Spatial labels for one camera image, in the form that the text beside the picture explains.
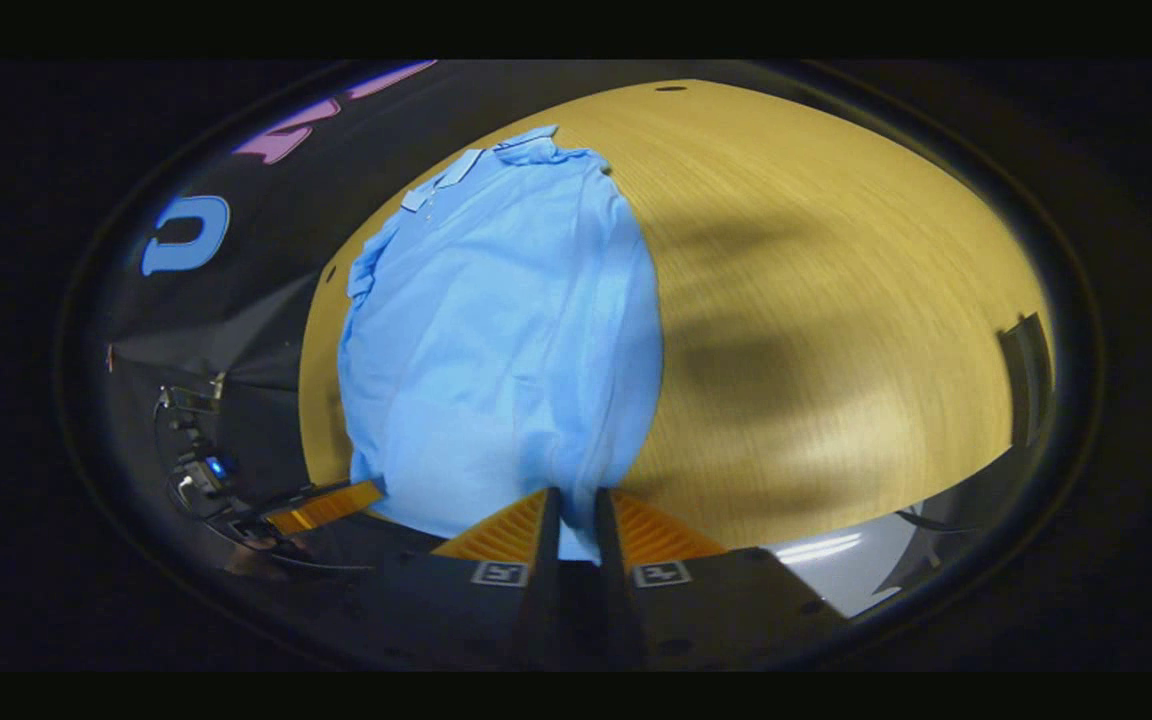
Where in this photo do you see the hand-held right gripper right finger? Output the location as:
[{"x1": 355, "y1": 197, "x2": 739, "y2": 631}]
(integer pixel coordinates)
[{"x1": 593, "y1": 487, "x2": 852, "y2": 669}]

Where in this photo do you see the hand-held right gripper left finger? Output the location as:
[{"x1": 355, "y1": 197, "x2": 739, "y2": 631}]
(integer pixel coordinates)
[{"x1": 361, "y1": 487, "x2": 563, "y2": 669}]

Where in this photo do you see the light blue T-shirt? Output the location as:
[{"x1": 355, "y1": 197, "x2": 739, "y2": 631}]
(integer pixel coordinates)
[{"x1": 338, "y1": 125, "x2": 665, "y2": 563}]

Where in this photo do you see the black backdrop cloth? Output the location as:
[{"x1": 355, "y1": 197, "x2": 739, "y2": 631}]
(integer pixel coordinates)
[{"x1": 86, "y1": 60, "x2": 457, "y2": 571}]

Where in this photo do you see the dark upright panel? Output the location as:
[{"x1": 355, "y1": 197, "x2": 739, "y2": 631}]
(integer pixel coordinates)
[{"x1": 996, "y1": 313, "x2": 1054, "y2": 448}]

